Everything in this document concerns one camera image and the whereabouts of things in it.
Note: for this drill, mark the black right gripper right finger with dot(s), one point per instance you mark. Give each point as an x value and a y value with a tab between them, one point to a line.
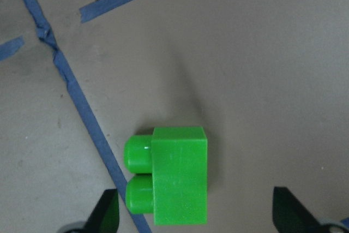
289	215

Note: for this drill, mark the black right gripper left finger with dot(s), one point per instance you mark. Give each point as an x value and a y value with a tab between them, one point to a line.
105	215

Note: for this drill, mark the green toy block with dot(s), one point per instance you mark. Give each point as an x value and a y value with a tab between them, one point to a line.
170	175

